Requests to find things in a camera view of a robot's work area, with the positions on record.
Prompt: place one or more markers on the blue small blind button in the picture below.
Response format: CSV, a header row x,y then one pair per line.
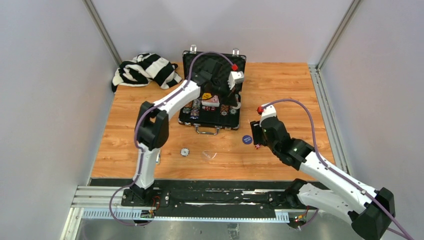
x,y
247,139

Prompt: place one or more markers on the grey white poker chip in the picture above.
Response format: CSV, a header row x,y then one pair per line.
x,y
185,152

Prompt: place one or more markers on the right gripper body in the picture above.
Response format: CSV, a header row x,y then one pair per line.
x,y
269,143

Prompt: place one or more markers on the black poker set case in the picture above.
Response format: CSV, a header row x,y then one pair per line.
x,y
210,116

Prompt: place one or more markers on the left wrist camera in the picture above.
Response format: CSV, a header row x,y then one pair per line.
x,y
235,77

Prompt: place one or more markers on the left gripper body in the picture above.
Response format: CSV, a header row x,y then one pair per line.
x,y
219,88

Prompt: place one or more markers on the black white striped cloth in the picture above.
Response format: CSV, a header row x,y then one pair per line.
x,y
144,69

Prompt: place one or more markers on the red playing card deck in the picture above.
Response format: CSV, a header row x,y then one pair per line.
x,y
213,102

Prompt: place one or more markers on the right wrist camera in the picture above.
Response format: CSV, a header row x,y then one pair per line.
x,y
267,112

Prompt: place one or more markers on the yellow big blind button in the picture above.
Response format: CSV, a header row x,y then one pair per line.
x,y
206,96

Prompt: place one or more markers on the green chip row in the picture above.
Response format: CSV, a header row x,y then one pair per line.
x,y
187,108

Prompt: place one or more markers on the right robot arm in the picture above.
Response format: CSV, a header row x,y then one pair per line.
x,y
368,210

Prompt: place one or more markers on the clear dealer button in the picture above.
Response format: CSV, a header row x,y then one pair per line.
x,y
208,155

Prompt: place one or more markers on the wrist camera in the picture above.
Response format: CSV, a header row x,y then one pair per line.
x,y
267,112
235,77

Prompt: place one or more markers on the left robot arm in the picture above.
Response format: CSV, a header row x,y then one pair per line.
x,y
152,128

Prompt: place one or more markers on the orange black chip row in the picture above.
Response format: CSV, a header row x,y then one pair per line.
x,y
224,110

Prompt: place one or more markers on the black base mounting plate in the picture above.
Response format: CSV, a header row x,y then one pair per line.
x,y
216,199

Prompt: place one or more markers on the blue card deck box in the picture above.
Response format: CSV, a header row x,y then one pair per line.
x,y
158,157

